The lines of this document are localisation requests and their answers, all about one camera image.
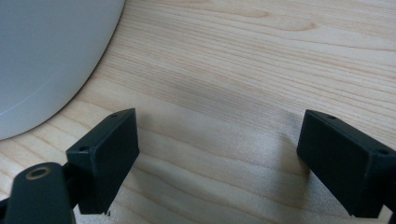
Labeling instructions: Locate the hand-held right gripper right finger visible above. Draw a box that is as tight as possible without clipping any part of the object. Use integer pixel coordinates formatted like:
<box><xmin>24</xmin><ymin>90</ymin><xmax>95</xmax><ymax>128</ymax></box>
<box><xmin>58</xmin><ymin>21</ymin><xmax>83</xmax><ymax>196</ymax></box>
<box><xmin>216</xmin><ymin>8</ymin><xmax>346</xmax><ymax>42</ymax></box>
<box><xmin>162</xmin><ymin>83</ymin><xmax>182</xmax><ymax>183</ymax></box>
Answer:
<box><xmin>296</xmin><ymin>109</ymin><xmax>396</xmax><ymax>218</ymax></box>

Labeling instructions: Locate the white pedal trash bin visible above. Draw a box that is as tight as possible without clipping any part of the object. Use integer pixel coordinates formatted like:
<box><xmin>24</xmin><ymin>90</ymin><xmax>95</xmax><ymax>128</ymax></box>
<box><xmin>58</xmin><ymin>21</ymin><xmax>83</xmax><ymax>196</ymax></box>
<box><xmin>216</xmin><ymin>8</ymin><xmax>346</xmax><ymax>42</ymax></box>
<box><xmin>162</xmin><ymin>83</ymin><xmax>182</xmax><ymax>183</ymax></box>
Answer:
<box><xmin>0</xmin><ymin>0</ymin><xmax>126</xmax><ymax>141</ymax></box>

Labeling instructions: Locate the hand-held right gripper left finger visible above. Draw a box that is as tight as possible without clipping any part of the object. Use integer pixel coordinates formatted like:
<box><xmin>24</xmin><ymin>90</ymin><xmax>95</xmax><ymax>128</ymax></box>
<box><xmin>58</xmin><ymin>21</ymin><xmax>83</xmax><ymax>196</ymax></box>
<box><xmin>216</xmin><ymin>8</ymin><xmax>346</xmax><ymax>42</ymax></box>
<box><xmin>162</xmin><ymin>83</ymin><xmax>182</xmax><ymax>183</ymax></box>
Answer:
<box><xmin>65</xmin><ymin>107</ymin><xmax>140</xmax><ymax>216</ymax></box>

